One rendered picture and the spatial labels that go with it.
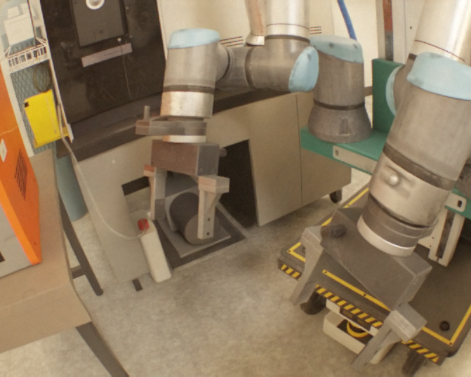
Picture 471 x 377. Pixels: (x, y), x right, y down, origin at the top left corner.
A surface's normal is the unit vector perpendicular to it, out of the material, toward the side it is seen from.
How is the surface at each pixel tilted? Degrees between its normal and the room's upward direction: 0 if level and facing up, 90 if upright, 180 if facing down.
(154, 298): 0
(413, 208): 75
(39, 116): 93
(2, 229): 90
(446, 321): 0
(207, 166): 83
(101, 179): 90
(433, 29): 69
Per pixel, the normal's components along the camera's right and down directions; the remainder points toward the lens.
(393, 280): -0.81, 0.00
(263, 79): -0.37, 0.78
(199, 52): 0.42, 0.18
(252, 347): -0.11, -0.84
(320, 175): 0.48, 0.41
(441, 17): -0.69, 0.16
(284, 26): -0.23, 0.21
